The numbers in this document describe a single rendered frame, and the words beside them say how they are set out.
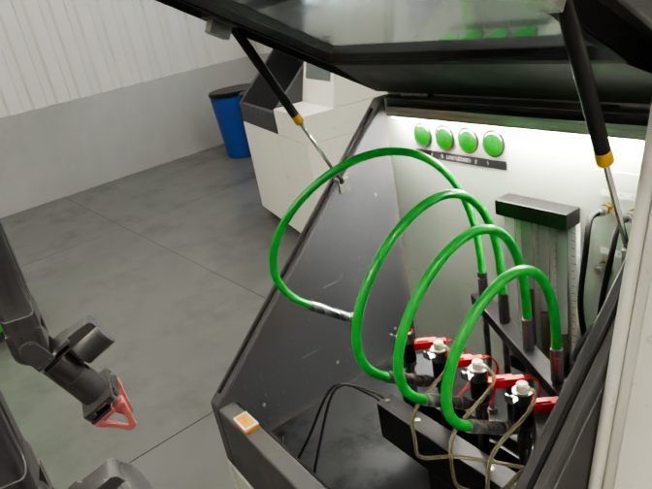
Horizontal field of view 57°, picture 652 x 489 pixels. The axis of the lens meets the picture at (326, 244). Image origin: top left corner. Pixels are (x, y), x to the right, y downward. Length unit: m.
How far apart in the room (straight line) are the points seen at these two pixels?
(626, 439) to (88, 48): 7.12
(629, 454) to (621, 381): 0.09
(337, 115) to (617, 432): 3.21
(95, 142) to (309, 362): 6.35
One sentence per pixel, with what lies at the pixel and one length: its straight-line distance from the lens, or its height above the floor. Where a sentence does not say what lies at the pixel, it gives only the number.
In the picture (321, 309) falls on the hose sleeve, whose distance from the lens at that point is 1.05.
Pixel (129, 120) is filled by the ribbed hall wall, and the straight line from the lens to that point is 7.64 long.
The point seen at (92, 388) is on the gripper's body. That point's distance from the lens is 1.20.
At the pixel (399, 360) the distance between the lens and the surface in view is 0.80.
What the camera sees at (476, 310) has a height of 1.30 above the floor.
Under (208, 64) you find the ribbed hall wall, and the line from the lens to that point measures 8.09.
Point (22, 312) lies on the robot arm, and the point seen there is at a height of 1.28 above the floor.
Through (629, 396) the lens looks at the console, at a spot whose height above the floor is 1.19.
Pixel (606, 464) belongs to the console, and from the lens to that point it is 0.87.
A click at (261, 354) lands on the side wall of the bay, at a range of 1.27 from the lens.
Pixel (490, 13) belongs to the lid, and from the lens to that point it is 0.78.
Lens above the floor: 1.69
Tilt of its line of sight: 23 degrees down
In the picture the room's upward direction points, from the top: 11 degrees counter-clockwise
